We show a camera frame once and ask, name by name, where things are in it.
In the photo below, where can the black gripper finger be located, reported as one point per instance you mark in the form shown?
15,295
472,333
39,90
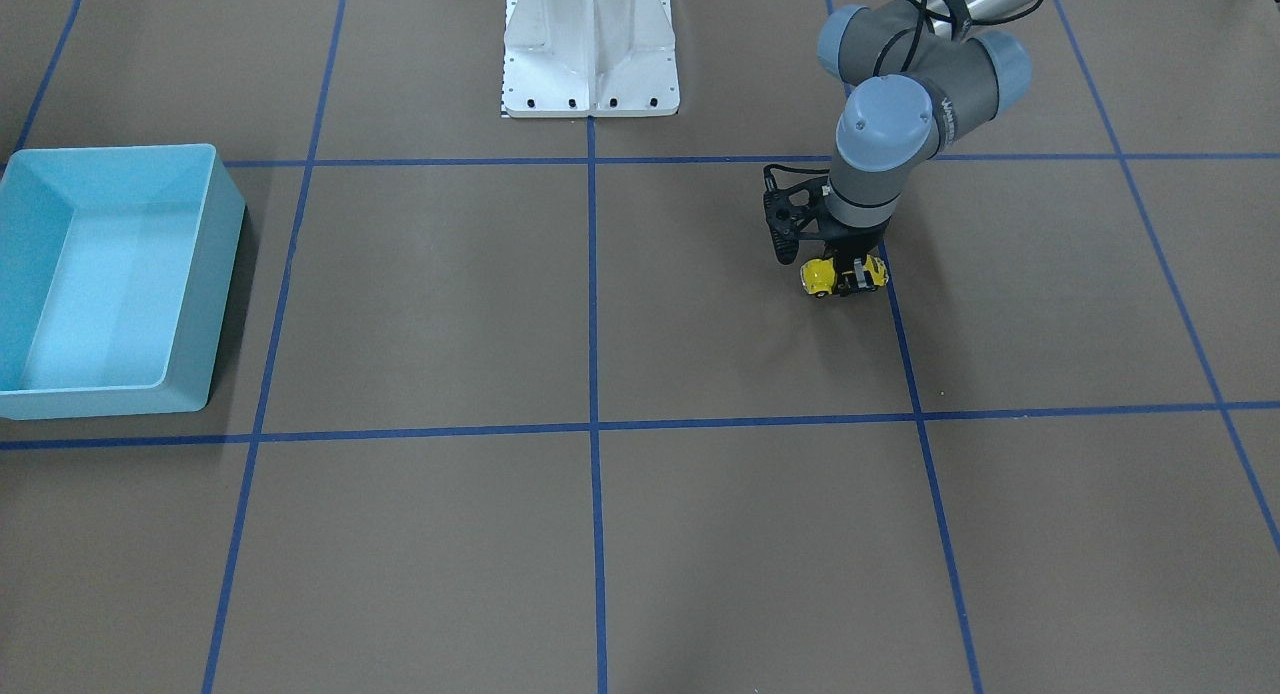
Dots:
851,276

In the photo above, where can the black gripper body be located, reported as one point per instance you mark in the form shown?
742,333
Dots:
850,242

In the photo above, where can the yellow beetle toy car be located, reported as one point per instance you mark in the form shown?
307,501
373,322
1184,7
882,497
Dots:
820,276

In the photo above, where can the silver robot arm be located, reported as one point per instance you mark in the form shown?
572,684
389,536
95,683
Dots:
921,75

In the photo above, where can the light blue plastic bin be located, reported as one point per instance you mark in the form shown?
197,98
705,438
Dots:
115,275

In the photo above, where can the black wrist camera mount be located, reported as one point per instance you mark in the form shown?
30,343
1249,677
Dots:
793,213

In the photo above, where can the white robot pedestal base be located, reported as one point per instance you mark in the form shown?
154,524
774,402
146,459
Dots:
589,58

